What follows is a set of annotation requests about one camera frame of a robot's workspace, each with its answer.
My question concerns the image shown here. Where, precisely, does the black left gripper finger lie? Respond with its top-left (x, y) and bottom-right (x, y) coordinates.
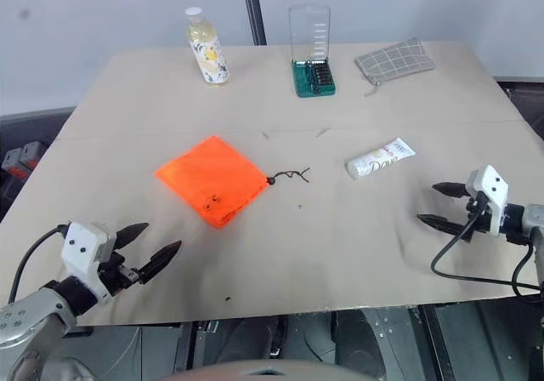
top-left (138, 239), bottom-right (184, 287)
top-left (115, 222), bottom-right (150, 252)

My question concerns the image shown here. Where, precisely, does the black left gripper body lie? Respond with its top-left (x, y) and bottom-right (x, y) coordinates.
top-left (97, 249), bottom-right (145, 299)

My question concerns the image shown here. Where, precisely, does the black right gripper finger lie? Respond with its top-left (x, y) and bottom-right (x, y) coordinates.
top-left (416, 213), bottom-right (469, 237)
top-left (431, 180), bottom-right (469, 200)

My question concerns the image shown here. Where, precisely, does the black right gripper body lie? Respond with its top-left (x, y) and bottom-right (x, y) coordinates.
top-left (462, 190), bottom-right (494, 242)

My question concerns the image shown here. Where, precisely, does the white Dove cream tube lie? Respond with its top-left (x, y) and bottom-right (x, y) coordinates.
top-left (346, 137), bottom-right (417, 181)

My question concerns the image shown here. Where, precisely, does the grey box with red label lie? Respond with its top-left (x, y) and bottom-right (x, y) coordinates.
top-left (0, 146), bottom-right (25, 179)
top-left (20, 140), bottom-right (48, 172)

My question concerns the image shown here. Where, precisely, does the tan paper table cover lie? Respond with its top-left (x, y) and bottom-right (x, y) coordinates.
top-left (0, 40), bottom-right (544, 327)

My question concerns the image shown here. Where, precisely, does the grey checked cloth pouch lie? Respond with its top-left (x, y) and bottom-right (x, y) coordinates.
top-left (354, 36), bottom-right (437, 99)

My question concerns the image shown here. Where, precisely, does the green screwdriver bit case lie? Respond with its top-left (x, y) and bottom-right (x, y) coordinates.
top-left (288, 4), bottom-right (337, 100)

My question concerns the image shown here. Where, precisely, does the clear bottle with yellow drink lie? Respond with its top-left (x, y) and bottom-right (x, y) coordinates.
top-left (184, 6), bottom-right (231, 87)

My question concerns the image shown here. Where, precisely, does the black upright pole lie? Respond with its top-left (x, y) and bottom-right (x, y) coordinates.
top-left (239, 0), bottom-right (269, 47)

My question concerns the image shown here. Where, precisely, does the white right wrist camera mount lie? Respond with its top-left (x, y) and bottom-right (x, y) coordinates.
top-left (465, 164), bottom-right (510, 236)

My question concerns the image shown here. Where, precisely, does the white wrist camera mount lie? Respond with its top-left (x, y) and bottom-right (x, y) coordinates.
top-left (60, 221), bottom-right (118, 304)
top-left (465, 164), bottom-right (510, 236)

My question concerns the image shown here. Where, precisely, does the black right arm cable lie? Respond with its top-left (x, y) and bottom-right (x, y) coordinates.
top-left (429, 202), bottom-right (544, 304)

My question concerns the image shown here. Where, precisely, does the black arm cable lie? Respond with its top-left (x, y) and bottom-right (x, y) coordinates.
top-left (429, 202), bottom-right (544, 304)
top-left (7, 224), bottom-right (71, 304)

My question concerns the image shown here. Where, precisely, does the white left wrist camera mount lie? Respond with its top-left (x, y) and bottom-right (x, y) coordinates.
top-left (60, 221), bottom-right (118, 304)

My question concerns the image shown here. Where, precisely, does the orange drawstring bag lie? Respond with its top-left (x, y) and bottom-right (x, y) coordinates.
top-left (153, 134), bottom-right (312, 230)

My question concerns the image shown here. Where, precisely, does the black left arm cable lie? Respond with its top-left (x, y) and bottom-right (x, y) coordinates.
top-left (7, 224), bottom-right (71, 304)

